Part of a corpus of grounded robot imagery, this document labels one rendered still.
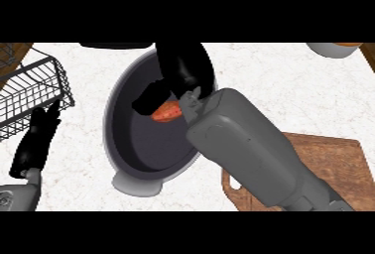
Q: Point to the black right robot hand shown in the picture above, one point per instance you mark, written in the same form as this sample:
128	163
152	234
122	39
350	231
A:
183	66

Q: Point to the orange sweet potato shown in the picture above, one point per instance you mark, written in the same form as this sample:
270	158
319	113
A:
167	111

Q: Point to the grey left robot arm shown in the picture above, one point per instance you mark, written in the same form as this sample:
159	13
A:
19	193

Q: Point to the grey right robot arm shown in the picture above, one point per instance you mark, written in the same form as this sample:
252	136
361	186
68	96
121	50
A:
248	149

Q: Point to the dark grey pot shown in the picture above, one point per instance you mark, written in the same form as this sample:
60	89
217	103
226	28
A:
146	139

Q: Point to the brown wooden cutting board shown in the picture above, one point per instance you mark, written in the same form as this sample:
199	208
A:
336	172

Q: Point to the black flat object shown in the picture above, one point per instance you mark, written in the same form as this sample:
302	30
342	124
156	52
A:
115	45

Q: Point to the grey bowl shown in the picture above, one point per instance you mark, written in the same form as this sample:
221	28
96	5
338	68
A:
333	49

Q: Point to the brown wooden cabinet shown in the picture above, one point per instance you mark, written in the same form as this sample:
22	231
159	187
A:
14	54

